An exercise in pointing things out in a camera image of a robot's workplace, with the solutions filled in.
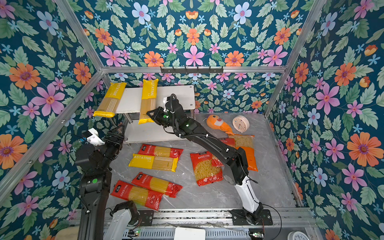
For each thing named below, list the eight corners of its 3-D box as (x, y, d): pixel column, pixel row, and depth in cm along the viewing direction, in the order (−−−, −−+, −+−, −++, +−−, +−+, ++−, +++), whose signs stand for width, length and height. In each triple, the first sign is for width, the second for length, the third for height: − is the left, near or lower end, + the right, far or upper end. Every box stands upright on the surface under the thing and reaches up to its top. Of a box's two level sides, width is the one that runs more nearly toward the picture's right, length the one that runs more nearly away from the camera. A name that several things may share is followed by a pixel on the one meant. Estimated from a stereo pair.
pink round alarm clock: (231, 127, 114) (234, 116, 105) (235, 123, 117) (238, 112, 107) (243, 135, 109) (247, 124, 99) (248, 131, 112) (252, 120, 102)
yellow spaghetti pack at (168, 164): (129, 167, 93) (128, 165, 91) (135, 155, 98) (133, 153, 96) (175, 172, 91) (174, 170, 89) (178, 159, 97) (177, 157, 95)
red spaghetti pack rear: (139, 154, 98) (137, 151, 96) (143, 145, 102) (142, 143, 100) (180, 160, 96) (180, 158, 93) (183, 151, 100) (182, 149, 97)
